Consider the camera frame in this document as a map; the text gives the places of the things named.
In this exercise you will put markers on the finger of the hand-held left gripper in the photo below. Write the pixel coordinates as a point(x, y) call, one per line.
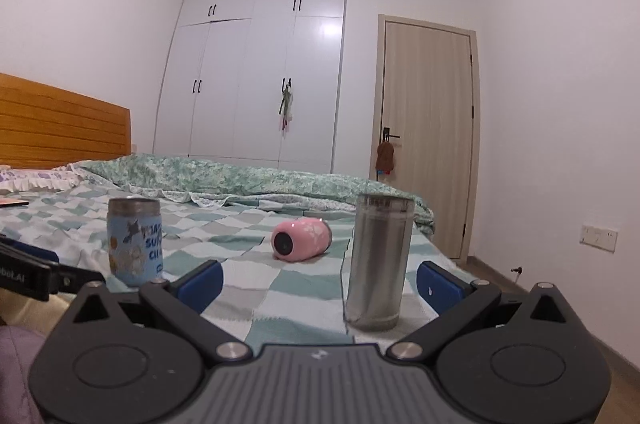
point(75, 276)

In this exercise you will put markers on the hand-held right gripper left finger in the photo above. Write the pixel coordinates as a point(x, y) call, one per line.
point(200, 286)

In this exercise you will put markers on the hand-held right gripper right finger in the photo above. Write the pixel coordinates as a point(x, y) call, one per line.
point(440, 286)

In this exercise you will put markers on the pink cup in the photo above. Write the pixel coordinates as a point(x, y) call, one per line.
point(302, 240)

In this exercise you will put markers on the blue cartoon print cup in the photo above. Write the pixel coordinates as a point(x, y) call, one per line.
point(134, 244)

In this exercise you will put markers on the checkered teal bedsheet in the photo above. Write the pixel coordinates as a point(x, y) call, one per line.
point(250, 284)

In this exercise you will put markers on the tall clear grey tumbler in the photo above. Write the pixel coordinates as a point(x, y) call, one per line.
point(379, 264)

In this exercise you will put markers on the dark purple cloth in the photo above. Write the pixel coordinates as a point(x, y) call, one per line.
point(17, 374)

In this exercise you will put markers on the ruffled floral pillow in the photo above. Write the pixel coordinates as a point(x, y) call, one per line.
point(35, 179)

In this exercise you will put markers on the green floral quilt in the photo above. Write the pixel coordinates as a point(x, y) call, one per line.
point(240, 179)

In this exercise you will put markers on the brown hanging pouch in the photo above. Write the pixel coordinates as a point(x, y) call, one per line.
point(385, 158)

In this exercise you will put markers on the orange wooden headboard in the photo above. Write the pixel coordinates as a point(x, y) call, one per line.
point(60, 124)

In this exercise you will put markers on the beige wooden door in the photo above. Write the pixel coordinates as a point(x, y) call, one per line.
point(430, 129)

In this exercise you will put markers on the hanging green pink ornament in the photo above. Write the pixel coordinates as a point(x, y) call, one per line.
point(286, 106)

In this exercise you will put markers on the white wardrobe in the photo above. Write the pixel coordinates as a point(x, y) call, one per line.
point(250, 74)

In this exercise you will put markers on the white wall socket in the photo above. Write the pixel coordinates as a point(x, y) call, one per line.
point(598, 238)

